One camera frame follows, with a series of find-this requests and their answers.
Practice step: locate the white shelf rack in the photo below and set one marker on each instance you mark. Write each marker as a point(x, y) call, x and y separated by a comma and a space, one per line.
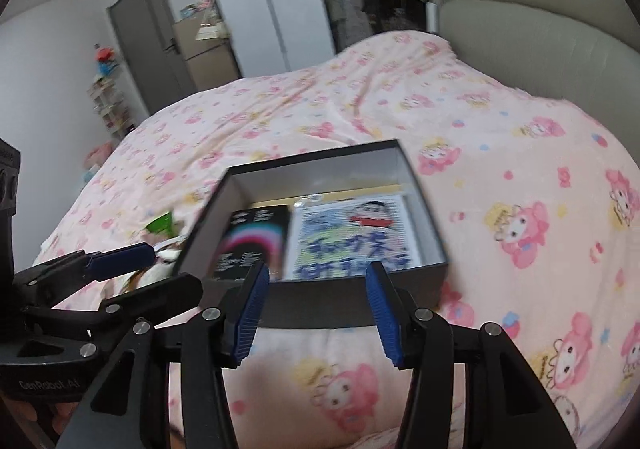
point(112, 104)

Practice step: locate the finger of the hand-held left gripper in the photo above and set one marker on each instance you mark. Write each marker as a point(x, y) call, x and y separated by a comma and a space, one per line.
point(155, 294)
point(120, 259)

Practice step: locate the black card with rainbow print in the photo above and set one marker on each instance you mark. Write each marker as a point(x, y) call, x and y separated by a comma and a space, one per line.
point(250, 239)

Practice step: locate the cartoon printed blue packet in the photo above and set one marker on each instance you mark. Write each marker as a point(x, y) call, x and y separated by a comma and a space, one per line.
point(350, 239)

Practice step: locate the grey padded headboard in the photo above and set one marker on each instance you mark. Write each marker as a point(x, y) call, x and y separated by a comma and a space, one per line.
point(525, 39)

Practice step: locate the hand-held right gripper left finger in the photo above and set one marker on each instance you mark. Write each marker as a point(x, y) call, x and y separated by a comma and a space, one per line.
point(252, 314)

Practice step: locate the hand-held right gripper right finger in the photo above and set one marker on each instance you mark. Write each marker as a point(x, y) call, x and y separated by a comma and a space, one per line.
point(382, 319)

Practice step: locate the black cardboard box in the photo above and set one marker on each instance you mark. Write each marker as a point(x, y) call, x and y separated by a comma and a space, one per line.
point(320, 305)

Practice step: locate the beige cabinet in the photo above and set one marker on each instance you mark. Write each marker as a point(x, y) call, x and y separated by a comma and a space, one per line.
point(205, 59)

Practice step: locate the white plush toy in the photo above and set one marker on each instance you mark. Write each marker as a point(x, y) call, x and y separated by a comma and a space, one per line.
point(162, 274)

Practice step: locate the pink printed blanket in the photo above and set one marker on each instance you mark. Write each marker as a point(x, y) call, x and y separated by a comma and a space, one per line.
point(350, 104)

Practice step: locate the white bag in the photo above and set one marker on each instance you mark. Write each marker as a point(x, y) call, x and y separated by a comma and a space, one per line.
point(212, 29)

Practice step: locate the pink plush toy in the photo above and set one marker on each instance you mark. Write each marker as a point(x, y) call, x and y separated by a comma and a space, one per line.
point(97, 154)

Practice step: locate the grey door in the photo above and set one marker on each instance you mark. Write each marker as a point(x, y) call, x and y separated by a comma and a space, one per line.
point(145, 44)

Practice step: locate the green snack packet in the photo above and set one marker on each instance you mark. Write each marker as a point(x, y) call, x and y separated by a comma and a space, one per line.
point(161, 224)

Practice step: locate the red plush toy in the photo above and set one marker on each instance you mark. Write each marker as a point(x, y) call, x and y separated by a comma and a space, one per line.
point(106, 56)

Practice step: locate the pale yellow flat packet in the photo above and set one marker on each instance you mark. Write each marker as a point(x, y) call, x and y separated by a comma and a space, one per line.
point(350, 193)

